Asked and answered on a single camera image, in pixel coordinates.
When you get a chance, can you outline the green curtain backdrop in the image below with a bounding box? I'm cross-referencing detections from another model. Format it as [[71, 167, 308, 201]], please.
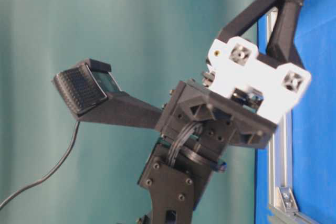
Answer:
[[1, 0, 253, 223]]

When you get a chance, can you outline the blue mesh mat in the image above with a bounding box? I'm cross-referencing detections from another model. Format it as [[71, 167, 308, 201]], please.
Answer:
[[254, 0, 336, 224]]

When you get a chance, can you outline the silver corner bracket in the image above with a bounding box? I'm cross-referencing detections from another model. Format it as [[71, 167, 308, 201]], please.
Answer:
[[275, 187, 299, 213]]

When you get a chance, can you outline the black camera cable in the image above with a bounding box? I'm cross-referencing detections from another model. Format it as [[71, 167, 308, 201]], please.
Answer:
[[0, 121, 81, 209]]

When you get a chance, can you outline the aluminium extrusion frame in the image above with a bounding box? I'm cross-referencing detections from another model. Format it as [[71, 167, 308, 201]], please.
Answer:
[[264, 0, 336, 224]]

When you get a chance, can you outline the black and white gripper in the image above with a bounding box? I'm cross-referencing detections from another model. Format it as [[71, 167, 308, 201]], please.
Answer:
[[155, 0, 311, 148]]

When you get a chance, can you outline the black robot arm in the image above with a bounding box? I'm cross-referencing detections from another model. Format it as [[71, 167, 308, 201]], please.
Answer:
[[138, 0, 311, 223]]

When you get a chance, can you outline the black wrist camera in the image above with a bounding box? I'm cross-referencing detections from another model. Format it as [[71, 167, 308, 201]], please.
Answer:
[[53, 59, 162, 129]]

